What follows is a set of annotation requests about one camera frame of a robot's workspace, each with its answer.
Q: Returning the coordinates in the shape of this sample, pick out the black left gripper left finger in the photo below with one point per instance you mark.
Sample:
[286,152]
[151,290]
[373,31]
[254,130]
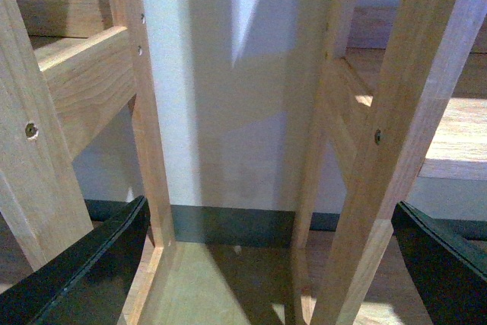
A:
[89,282]

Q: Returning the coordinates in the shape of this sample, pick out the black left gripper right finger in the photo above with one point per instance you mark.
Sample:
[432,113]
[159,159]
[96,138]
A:
[448,271]

